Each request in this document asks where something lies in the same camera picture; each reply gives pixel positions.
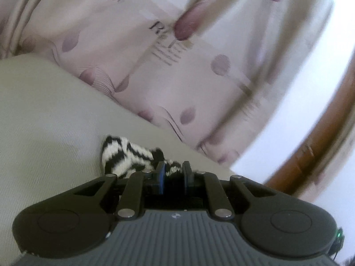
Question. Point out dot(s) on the beige tablecloth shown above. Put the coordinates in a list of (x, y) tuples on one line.
[(50, 133)]

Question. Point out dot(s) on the brown wooden door frame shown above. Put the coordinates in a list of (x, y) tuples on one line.
[(313, 149)]

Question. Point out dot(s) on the pink patterned curtain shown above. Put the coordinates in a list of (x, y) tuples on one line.
[(166, 74)]

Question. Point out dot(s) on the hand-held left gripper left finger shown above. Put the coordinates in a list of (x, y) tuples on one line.
[(161, 178)]

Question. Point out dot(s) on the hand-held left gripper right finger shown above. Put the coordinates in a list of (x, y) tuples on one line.
[(185, 181)]

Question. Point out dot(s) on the black white striped knit sweater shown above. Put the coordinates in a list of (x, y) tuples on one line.
[(124, 155)]

